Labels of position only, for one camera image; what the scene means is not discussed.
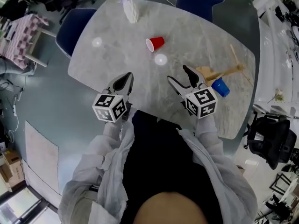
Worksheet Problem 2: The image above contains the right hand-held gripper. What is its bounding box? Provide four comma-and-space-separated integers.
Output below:
167, 64, 218, 120

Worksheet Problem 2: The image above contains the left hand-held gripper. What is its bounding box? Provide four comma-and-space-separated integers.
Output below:
92, 72, 135, 123

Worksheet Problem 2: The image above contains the blue plastic cup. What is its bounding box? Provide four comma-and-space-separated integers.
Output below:
211, 77, 231, 98

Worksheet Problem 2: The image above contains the wooden tree cup holder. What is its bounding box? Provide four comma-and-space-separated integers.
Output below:
195, 44, 254, 86

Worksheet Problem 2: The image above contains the red plastic cup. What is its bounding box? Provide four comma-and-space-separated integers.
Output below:
145, 36, 165, 53

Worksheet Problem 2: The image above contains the person's left forearm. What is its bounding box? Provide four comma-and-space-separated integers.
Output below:
60, 120, 135, 207

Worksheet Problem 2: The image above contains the person's right forearm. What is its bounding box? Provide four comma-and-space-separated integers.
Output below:
177, 115, 234, 172

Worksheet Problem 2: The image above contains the white ribbed vase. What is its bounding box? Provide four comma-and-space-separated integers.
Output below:
123, 0, 139, 24

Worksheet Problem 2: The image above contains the blue upholstered chair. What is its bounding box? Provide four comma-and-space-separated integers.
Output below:
55, 7, 98, 60
175, 0, 225, 23

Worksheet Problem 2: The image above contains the person's torso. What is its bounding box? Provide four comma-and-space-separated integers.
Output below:
120, 110, 222, 224

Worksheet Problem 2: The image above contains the dried flower sprig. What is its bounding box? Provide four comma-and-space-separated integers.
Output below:
267, 89, 285, 104

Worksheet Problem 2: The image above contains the white metal shelving rack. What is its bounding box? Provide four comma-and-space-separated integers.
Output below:
249, 0, 299, 119

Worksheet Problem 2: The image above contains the black mesh office chair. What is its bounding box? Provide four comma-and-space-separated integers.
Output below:
244, 114, 297, 170

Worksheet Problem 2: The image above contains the pink checkered tablecloth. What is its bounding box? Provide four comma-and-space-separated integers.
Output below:
0, 13, 49, 70

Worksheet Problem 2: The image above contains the person's head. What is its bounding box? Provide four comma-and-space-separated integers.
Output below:
134, 191, 206, 224

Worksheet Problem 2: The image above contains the cardboard box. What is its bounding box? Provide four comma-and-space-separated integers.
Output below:
0, 149, 25, 192

